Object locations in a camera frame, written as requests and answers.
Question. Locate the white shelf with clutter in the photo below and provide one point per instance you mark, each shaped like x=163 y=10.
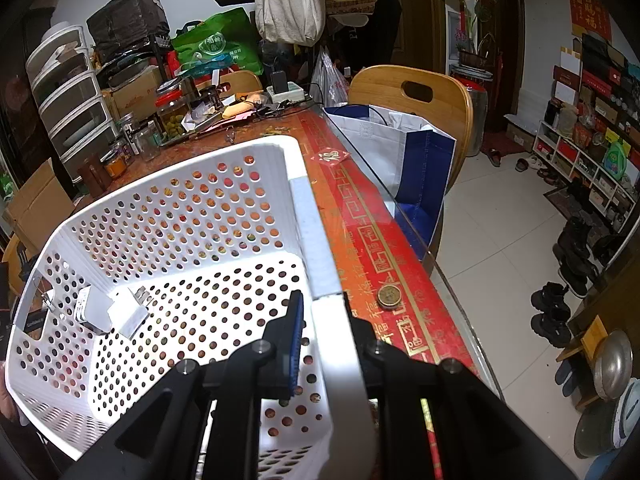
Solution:
x=600 y=80

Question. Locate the green detergent bottle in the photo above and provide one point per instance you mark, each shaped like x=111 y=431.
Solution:
x=617 y=160

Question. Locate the black boots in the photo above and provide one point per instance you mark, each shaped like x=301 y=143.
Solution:
x=575 y=245

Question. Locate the red wall poster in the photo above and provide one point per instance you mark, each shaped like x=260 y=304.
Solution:
x=590 y=5

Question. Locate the white shoe shelf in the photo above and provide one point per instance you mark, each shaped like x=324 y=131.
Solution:
x=565 y=152

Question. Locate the metal pan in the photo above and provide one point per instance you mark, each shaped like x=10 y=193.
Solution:
x=612 y=365

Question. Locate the empty glass jar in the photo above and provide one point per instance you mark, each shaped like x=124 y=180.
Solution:
x=146 y=145

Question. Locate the black shoe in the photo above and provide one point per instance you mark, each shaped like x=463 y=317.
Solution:
x=550 y=327
x=550 y=297

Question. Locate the white charger plug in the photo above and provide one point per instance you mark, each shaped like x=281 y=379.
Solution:
x=127 y=317
x=90 y=310

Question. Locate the green shopping bag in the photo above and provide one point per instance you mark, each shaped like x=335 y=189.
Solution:
x=225 y=40

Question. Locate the beige canvas tote bag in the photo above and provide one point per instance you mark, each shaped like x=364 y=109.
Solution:
x=287 y=5

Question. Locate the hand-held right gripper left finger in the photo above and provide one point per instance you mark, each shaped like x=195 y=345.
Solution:
x=295 y=340

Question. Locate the yellow banana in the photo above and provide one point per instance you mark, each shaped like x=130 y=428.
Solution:
x=237 y=109

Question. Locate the white slippers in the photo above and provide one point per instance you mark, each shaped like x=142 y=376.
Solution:
x=530 y=162

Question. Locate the small orange jar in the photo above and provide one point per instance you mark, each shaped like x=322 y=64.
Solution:
x=119 y=166

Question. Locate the white power strip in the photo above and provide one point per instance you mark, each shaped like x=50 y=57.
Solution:
x=290 y=96

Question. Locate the potted plant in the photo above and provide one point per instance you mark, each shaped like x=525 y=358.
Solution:
x=482 y=15

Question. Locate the black bag on rack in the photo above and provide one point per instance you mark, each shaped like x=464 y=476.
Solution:
x=130 y=15

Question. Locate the glass jar of olives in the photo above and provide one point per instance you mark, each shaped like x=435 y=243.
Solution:
x=172 y=117

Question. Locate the round brass coin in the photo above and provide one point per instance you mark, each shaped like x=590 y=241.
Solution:
x=388 y=296

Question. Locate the brown cardboard box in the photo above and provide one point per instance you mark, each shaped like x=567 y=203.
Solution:
x=135 y=92

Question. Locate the steel drum with red lid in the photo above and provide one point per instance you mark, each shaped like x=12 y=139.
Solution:
x=477 y=110

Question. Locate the black plug adapter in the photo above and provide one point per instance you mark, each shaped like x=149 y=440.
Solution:
x=279 y=81

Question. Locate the clear plastic bag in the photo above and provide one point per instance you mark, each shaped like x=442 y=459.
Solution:
x=330 y=82

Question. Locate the open cardboard box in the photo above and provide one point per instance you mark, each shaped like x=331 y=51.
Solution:
x=40 y=205

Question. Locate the brown slipper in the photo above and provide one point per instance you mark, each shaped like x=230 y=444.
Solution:
x=494 y=157

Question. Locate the white and blue tote bag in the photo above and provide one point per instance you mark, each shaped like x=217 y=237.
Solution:
x=380 y=155

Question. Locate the white perforated plastic basket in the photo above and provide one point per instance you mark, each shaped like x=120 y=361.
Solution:
x=307 y=230

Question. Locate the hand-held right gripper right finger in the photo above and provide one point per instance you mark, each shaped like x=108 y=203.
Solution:
x=371 y=357

